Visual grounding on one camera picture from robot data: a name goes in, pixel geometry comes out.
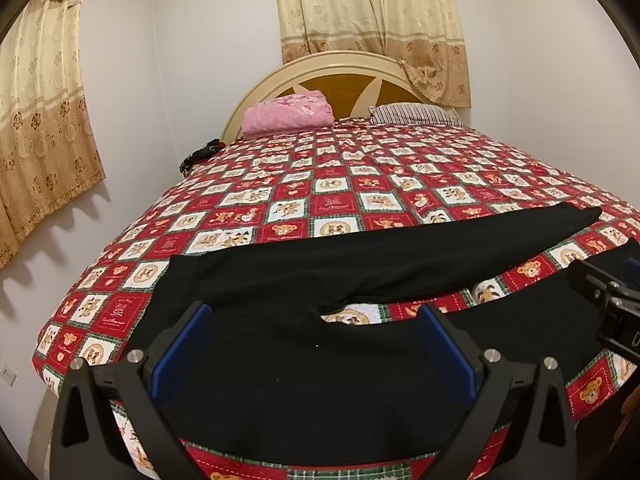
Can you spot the black pants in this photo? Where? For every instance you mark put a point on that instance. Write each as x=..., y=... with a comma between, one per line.
x=277, y=382

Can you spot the beige curtain behind headboard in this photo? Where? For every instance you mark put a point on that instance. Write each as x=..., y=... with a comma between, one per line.
x=423, y=36

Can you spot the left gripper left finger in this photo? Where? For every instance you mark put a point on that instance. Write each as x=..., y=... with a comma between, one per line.
x=86, y=442

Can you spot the red patchwork bear bedspread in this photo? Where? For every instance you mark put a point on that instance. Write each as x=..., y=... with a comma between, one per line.
x=356, y=177

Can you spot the beige curtain side window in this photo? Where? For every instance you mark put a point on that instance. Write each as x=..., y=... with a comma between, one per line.
x=48, y=152

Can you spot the striped pillow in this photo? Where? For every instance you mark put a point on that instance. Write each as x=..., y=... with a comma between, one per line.
x=413, y=114

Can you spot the cream wooden headboard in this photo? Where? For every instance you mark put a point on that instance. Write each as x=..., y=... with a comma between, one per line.
x=351, y=81

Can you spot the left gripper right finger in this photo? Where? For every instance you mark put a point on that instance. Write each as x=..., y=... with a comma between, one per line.
x=541, y=439

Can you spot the dark clothes bundle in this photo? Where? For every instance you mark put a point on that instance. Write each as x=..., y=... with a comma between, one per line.
x=203, y=154

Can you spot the pink folded blanket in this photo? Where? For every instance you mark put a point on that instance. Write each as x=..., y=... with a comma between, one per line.
x=294, y=113

